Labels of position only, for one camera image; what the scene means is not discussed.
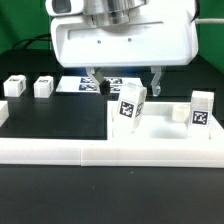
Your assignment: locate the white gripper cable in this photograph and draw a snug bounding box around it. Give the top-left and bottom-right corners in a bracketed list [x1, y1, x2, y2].
[194, 17, 224, 26]

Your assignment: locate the white square table top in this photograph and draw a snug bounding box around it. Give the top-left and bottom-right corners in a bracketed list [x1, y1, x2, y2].
[107, 101, 224, 141]

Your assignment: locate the white marker tag plate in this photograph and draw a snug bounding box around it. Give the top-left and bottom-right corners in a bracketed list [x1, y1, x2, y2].
[56, 76, 142, 93]

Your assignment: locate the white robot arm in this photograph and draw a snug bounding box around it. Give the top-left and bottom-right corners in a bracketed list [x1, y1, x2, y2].
[45, 0, 200, 96]

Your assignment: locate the white U-shaped obstacle fence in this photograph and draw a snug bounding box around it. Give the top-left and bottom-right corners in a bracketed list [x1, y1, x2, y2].
[0, 100, 224, 169]

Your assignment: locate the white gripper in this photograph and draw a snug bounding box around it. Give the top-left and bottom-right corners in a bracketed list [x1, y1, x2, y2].
[51, 6, 198, 97]

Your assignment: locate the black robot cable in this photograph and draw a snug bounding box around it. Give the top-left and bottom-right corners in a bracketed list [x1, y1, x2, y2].
[11, 32, 53, 51]

